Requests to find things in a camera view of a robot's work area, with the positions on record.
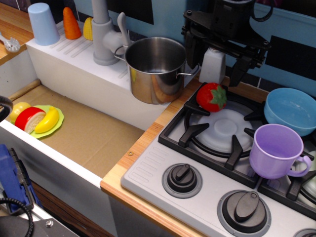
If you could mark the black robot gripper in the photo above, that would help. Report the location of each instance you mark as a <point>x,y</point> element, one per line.
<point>225,26</point>

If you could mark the red toy strawberry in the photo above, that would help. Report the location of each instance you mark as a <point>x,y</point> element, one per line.
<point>212,97</point>

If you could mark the stainless steel pot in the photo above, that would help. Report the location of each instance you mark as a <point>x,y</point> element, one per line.
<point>156,68</point>

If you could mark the white salt shaker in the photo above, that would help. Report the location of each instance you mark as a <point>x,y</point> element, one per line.
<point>213,66</point>

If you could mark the black stove grate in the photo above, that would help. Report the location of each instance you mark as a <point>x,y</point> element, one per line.
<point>219,140</point>

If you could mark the blue plastic bowl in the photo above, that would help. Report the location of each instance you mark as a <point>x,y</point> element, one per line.
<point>292,108</point>

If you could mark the purple plastic cup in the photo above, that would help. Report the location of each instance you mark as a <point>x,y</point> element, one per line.
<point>276,152</point>

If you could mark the grey toy faucet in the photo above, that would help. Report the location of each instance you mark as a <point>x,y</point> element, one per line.
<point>106,40</point>

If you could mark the grey toy stove top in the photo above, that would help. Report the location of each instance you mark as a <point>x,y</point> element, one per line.
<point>290,200</point>

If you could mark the small black stove knob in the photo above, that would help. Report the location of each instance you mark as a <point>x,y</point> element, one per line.
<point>182,181</point>

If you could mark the yellow toy corn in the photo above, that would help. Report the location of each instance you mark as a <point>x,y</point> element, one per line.
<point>87,29</point>

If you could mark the brown cardboard sheet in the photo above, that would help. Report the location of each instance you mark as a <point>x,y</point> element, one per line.
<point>90,138</point>

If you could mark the orange toy carrot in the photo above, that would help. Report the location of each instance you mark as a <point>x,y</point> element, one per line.
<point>71,27</point>

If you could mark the large black stove knob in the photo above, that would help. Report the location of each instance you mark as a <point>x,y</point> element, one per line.
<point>244,214</point>

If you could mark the light blue plastic cup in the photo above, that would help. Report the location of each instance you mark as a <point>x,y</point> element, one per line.
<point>43,24</point>

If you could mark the yellow toy banana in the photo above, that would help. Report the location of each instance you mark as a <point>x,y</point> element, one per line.
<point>48,122</point>

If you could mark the red toy apple slice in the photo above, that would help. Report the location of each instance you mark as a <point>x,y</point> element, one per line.
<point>29,119</point>

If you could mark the white slotted spoon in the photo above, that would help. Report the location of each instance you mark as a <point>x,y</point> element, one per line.
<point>11,45</point>

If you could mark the yellow toy lemon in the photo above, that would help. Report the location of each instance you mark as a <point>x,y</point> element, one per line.
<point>17,110</point>

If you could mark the blue clamp device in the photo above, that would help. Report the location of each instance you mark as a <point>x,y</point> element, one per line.
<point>15,180</point>

